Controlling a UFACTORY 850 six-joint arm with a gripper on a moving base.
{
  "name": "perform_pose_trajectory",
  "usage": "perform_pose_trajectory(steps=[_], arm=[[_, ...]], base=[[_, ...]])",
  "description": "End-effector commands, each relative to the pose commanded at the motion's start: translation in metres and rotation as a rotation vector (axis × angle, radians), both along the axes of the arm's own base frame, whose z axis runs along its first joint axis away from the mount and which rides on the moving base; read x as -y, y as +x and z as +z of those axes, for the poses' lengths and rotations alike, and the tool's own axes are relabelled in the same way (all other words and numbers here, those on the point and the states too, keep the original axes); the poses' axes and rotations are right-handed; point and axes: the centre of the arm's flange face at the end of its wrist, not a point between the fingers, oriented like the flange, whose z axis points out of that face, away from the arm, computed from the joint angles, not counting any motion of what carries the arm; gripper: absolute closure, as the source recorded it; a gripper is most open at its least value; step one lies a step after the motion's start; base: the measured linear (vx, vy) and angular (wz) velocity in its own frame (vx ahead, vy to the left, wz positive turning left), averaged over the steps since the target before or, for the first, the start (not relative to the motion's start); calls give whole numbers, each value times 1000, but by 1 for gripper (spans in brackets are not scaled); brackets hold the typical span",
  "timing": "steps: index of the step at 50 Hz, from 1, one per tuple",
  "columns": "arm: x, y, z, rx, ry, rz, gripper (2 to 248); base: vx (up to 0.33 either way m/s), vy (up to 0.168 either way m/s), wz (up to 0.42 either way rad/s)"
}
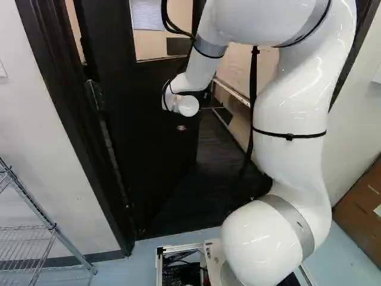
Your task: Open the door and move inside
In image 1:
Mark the dark door with window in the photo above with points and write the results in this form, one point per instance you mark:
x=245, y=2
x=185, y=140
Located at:
x=143, y=149

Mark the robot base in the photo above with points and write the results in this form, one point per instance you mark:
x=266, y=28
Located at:
x=181, y=262

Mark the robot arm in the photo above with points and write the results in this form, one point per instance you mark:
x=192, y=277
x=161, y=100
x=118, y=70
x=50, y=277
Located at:
x=297, y=89

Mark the brown cardboard box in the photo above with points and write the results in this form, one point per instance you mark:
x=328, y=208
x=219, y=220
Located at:
x=361, y=214

